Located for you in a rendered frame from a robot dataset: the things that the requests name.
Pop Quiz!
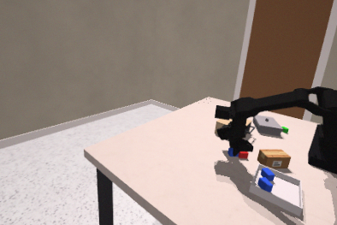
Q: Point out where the red block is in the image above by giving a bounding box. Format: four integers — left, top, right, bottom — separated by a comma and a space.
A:
239, 151, 249, 158

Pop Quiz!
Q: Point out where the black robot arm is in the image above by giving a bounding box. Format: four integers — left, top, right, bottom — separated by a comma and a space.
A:
215, 86, 337, 152

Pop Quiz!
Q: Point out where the small green block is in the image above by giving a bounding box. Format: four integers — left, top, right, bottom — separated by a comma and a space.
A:
282, 127, 289, 133

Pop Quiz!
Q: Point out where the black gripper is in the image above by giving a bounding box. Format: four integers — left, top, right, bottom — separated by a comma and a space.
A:
228, 121, 254, 157

